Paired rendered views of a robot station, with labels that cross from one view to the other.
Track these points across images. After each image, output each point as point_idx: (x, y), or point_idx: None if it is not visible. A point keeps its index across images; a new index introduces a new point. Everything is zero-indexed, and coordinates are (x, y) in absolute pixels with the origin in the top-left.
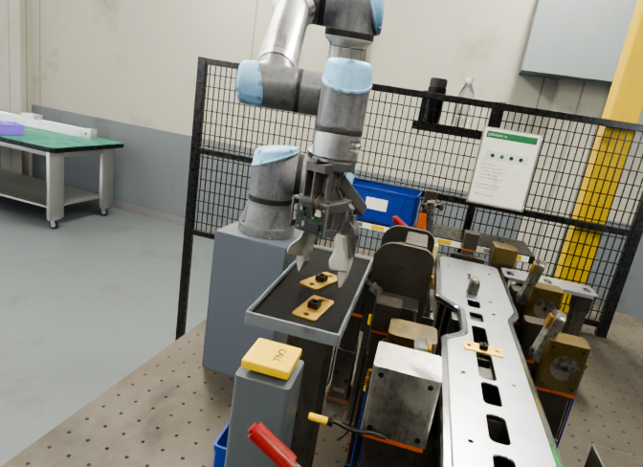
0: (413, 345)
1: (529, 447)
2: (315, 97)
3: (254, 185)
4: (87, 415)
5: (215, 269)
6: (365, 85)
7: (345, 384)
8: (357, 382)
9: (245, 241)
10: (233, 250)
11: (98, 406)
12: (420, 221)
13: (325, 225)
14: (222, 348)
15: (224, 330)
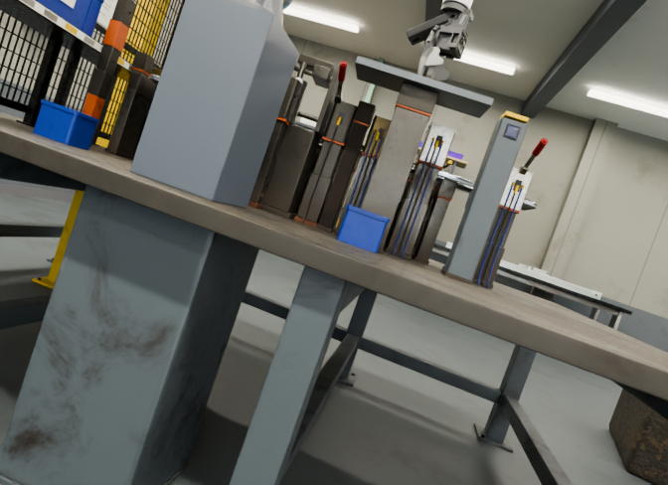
0: None
1: (414, 169)
2: None
3: None
4: (340, 251)
5: (259, 66)
6: None
7: (265, 188)
8: (320, 172)
9: (285, 37)
10: (276, 45)
11: (320, 244)
12: (119, 33)
13: (462, 52)
14: (234, 171)
15: (243, 146)
